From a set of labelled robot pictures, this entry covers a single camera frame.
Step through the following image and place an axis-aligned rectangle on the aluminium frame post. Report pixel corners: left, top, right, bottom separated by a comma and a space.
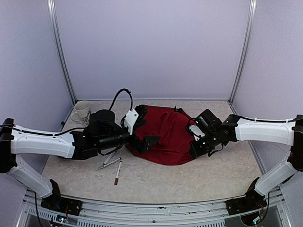
228, 0, 257, 106
47, 0, 77, 105

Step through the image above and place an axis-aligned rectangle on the white marker dark-red cap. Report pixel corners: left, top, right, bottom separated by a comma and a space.
114, 161, 123, 185

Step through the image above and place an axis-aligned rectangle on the white ceramic mug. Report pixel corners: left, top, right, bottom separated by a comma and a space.
71, 100, 91, 126

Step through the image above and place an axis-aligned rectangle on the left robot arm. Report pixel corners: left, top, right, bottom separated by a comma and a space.
0, 109, 160, 210

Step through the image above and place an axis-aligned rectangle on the right aluminium frame post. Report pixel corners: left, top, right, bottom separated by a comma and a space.
228, 0, 257, 106

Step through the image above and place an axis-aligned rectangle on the white marker red cap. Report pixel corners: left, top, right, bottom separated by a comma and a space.
102, 152, 116, 165

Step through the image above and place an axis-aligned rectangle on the front aluminium rail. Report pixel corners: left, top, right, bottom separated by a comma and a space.
13, 189, 294, 227

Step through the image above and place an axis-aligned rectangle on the white marker black cap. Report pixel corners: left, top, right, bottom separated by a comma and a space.
96, 157, 122, 171

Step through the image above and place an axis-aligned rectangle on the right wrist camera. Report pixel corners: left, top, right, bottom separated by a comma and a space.
186, 125, 205, 141

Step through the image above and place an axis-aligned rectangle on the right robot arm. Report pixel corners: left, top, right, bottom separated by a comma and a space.
186, 109, 303, 210

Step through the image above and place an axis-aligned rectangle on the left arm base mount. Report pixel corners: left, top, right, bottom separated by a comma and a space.
41, 198, 82, 216

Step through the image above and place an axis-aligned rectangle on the left aluminium frame post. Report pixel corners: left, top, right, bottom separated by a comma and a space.
47, 0, 77, 105

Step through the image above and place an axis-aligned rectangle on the red backpack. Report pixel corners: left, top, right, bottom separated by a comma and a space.
125, 105, 195, 166

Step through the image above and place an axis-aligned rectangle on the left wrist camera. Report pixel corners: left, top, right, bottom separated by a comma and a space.
120, 105, 147, 135

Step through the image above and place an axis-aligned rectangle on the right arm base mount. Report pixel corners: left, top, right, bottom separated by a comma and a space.
226, 197, 267, 215

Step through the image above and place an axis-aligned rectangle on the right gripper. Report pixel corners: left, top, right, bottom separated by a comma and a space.
189, 130, 220, 158

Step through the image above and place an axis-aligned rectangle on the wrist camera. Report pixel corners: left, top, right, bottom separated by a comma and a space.
186, 125, 205, 141
120, 105, 147, 135

